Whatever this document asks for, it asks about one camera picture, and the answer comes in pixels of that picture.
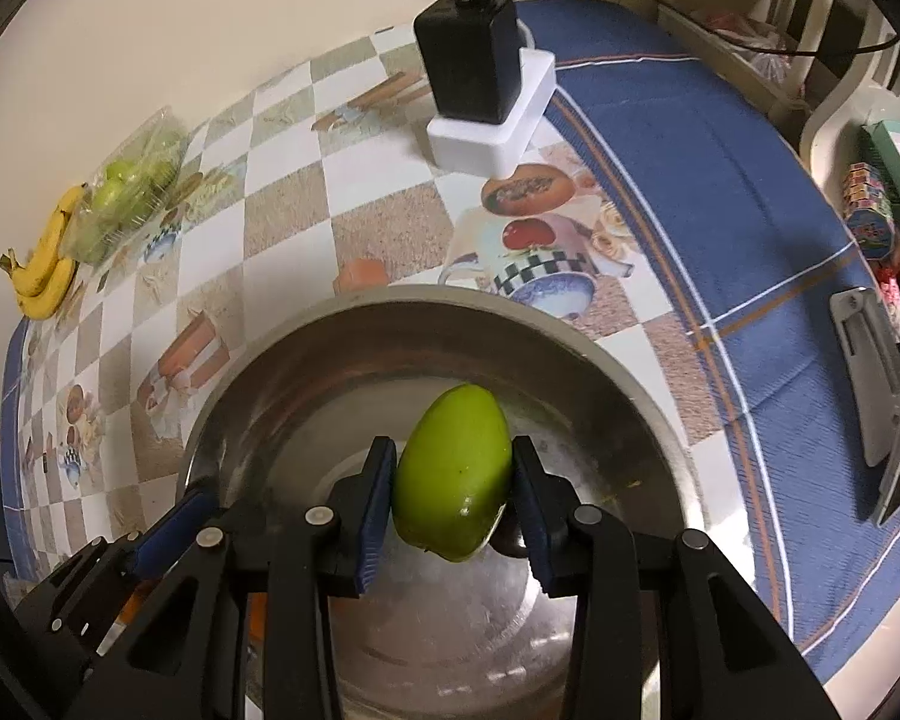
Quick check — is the oblong green fruit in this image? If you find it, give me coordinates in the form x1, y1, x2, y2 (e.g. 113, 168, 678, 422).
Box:
393, 383, 512, 562

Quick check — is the clear box of green fruits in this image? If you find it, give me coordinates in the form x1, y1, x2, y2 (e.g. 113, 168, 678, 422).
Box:
61, 106, 188, 265

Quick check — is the large steel bowl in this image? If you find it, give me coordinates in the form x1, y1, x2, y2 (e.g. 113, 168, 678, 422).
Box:
180, 286, 702, 718

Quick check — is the dark cherry with stem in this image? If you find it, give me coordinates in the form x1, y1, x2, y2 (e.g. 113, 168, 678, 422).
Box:
489, 505, 528, 559

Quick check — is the yellow banana bunch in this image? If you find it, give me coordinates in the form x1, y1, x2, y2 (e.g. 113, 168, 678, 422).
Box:
0, 184, 87, 320

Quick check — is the grey phone stand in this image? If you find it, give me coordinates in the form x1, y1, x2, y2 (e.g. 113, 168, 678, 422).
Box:
829, 288, 900, 466

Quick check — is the checkered patterned tablecloth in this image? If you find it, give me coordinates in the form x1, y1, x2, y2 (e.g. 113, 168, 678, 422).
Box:
1, 28, 728, 583

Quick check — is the blue cloth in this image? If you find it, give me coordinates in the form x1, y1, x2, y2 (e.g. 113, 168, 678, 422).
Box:
517, 0, 900, 679

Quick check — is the white box base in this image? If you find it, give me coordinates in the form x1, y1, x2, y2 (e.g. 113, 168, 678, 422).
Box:
425, 47, 556, 179

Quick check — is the colourful round tin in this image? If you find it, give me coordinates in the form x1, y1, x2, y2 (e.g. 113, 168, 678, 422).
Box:
842, 161, 896, 262

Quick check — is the black power adapter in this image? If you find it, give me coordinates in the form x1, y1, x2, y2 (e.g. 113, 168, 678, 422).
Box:
413, 0, 521, 125

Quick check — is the white chair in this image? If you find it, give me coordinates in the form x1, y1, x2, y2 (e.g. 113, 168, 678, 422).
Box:
749, 0, 900, 189

